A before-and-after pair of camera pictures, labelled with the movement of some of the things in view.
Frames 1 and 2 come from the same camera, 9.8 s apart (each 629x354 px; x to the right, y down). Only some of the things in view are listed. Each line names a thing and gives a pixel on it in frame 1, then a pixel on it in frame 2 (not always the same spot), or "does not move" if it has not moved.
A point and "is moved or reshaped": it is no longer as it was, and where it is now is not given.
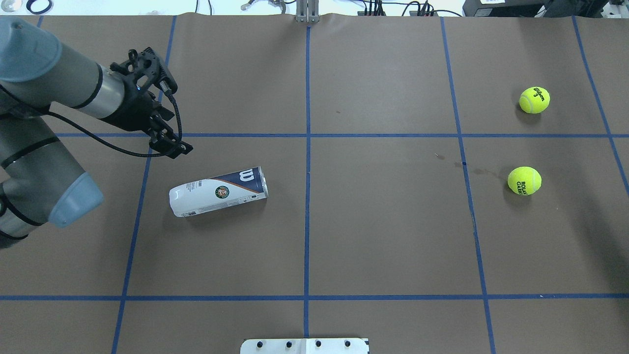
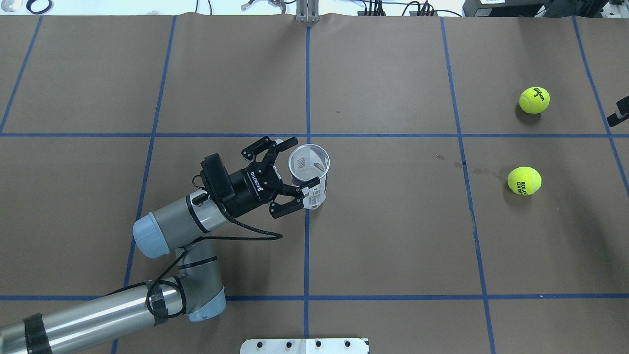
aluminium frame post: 307,11 does not move
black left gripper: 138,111 to 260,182
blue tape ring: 29,4 does not move
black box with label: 502,8 does not move
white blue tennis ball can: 199,196 is moved or reshaped
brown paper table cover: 438,185 does not move
